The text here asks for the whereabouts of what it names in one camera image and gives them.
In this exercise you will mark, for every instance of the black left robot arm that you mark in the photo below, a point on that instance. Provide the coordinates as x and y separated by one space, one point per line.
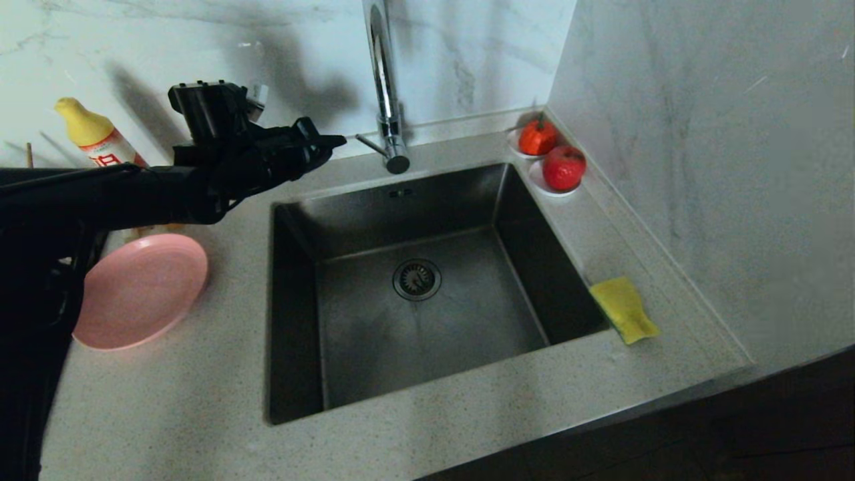
53 220

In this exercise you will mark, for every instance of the stainless steel sink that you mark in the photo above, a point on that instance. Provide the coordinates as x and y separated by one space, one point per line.
467 321

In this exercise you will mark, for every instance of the chrome faucet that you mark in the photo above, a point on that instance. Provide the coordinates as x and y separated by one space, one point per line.
386 87

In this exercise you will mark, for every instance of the metal sink drain strainer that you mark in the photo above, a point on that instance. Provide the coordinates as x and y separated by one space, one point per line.
417 279

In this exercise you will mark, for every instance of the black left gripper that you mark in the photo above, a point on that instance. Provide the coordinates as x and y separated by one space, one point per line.
247 164

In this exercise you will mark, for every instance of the brown wooden chopstick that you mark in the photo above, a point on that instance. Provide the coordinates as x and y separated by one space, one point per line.
29 155

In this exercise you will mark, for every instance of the yellow dish soap bottle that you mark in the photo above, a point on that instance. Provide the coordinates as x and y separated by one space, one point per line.
93 130

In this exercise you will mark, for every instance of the orange-red tomato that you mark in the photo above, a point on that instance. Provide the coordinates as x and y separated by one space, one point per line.
538 138

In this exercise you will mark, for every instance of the pink round plate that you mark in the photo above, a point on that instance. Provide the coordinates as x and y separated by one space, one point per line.
147 294

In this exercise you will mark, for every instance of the red apple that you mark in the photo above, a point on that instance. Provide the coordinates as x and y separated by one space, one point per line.
564 168

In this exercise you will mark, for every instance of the yellow green sponge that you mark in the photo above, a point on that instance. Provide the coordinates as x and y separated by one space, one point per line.
624 307

